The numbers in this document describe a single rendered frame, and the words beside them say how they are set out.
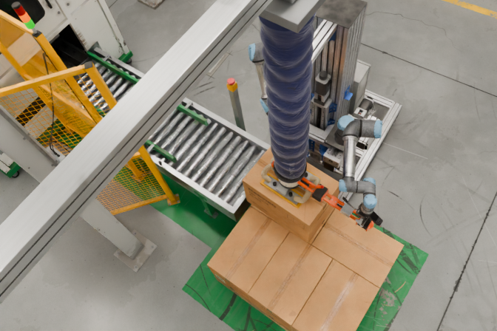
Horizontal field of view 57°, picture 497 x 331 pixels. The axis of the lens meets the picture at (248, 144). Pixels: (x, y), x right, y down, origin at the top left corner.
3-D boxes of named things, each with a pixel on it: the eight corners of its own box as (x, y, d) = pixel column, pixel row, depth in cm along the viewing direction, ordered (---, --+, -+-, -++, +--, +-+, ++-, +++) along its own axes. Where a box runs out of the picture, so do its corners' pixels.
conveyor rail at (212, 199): (56, 103, 473) (47, 92, 456) (60, 100, 474) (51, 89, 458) (234, 220, 391) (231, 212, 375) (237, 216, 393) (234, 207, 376)
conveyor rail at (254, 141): (100, 61, 495) (93, 49, 479) (103, 57, 497) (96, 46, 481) (276, 163, 414) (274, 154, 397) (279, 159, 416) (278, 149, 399)
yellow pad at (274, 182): (259, 183, 332) (259, 180, 328) (268, 173, 336) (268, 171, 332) (298, 209, 320) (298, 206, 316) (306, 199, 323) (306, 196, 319)
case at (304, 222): (246, 200, 370) (241, 179, 335) (276, 165, 383) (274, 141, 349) (308, 243, 348) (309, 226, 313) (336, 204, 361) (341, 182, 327)
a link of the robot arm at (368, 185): (358, 176, 277) (357, 192, 272) (376, 176, 275) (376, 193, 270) (356, 181, 284) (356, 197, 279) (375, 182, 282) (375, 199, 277)
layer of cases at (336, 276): (214, 276, 395) (206, 264, 361) (278, 188, 430) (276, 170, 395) (335, 363, 353) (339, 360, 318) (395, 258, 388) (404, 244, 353)
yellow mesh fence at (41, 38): (63, 130, 505) (-70, -22, 322) (69, 123, 508) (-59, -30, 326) (140, 182, 464) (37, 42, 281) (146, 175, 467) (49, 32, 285)
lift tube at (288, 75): (262, 151, 285) (243, -2, 177) (284, 123, 294) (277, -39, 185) (295, 170, 277) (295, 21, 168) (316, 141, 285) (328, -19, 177)
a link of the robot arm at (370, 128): (353, 117, 339) (360, 119, 285) (374, 119, 337) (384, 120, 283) (352, 134, 340) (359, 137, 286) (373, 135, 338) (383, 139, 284)
